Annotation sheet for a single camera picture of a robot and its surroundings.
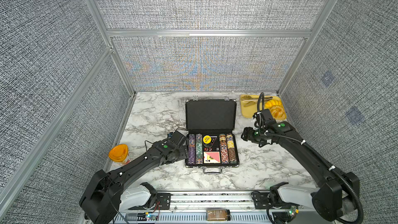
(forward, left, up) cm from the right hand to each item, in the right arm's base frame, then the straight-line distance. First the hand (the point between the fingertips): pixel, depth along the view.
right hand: (246, 133), depth 81 cm
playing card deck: (-8, +18, -12) cm, 23 cm away
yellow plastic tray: (+31, -12, -17) cm, 37 cm away
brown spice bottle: (-35, +16, -9) cm, 39 cm away
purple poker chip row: (-4, +29, -11) cm, 31 cm away
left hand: (-8, +33, -9) cm, 35 cm away
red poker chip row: (-4, +11, -10) cm, 16 cm away
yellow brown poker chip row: (-5, +7, -10) cm, 13 cm away
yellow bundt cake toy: (+22, -28, -12) cm, 37 cm away
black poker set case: (+9, +18, -7) cm, 21 cm away
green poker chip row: (-5, +25, -10) cm, 27 cm away
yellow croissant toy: (+31, -28, -13) cm, 43 cm away
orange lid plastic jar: (-9, +66, -5) cm, 67 cm away
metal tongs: (+36, -11, -13) cm, 39 cm away
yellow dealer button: (+2, +20, -11) cm, 23 cm away
